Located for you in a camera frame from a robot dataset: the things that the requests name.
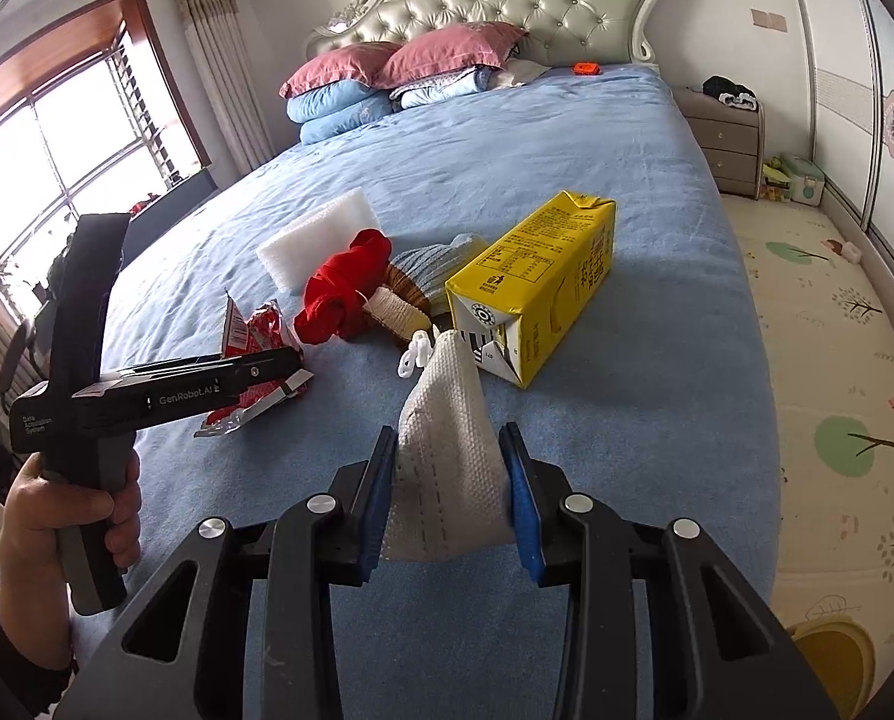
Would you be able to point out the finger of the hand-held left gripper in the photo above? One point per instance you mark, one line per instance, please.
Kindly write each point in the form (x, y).
(207, 360)
(263, 371)

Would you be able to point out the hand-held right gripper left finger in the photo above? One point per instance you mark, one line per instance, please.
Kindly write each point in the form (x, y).
(376, 510)

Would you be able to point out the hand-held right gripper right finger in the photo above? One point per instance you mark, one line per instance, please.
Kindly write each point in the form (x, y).
(522, 510)

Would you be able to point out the red snack wrapper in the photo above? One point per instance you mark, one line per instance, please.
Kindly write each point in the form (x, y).
(256, 330)

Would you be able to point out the white face mask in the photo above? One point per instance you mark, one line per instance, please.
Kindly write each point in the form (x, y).
(447, 450)

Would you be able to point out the person's left forearm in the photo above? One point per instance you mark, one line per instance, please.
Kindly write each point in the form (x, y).
(12, 667)

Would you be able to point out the person's left hand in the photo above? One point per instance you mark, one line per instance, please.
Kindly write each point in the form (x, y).
(27, 540)

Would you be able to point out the red cloth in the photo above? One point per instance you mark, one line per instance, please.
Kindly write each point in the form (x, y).
(338, 292)

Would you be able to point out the white foam block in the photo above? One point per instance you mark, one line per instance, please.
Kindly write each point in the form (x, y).
(312, 240)

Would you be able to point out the brown thread spool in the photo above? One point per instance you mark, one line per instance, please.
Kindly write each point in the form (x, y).
(398, 307)

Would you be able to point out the white plastic clip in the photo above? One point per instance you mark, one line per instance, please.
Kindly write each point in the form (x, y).
(415, 352)

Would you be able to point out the light blue knitted cloth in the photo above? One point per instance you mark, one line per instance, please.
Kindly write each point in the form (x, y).
(436, 259)

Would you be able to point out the yellow milk carton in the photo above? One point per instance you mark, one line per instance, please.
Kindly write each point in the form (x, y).
(537, 270)

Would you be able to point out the wooden framed window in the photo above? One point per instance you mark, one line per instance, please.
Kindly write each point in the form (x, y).
(57, 135)

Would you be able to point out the pink pillow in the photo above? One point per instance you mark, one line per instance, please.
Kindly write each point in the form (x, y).
(451, 52)
(338, 67)

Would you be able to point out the beige curtain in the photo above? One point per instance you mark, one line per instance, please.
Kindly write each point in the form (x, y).
(214, 45)

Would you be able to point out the blue bed sheet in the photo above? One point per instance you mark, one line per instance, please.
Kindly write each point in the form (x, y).
(492, 150)

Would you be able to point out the printed play mat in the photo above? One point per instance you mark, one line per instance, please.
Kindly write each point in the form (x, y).
(814, 360)

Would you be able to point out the light blue patterned blanket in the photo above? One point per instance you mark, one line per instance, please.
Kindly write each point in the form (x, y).
(439, 88)

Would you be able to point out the white cloth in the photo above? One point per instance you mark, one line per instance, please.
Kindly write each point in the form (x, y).
(522, 72)

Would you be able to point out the grey nightstand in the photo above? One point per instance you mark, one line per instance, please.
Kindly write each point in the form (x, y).
(721, 146)

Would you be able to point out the small white floor toy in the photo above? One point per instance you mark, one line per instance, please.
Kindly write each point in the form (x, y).
(846, 250)

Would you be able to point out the bed with green tufted headboard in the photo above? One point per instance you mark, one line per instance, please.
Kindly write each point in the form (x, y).
(492, 7)

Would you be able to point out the green storage box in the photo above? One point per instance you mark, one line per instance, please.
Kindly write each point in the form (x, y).
(801, 180)

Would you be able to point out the small orange object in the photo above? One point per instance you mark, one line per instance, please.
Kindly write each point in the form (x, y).
(586, 69)

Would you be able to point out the black cloth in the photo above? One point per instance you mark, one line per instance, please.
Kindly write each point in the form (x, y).
(724, 88)

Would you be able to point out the white sliding door wardrobe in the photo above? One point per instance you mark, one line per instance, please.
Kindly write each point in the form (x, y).
(859, 75)

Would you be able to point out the wall socket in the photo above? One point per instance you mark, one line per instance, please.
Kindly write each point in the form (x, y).
(767, 19)

